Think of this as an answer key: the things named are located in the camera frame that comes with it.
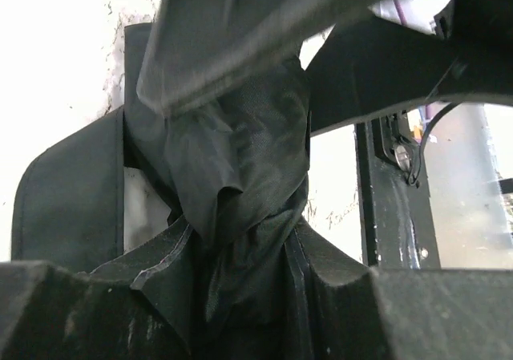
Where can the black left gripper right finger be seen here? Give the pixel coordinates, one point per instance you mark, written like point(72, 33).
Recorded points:
point(337, 308)

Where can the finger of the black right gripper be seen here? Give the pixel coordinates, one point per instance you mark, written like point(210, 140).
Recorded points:
point(376, 67)
point(199, 49)

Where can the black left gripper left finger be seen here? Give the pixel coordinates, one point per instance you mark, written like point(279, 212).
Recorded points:
point(137, 306)

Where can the black folding umbrella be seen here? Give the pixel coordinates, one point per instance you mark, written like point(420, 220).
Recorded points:
point(235, 169)

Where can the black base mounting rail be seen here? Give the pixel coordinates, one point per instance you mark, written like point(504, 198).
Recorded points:
point(394, 199)

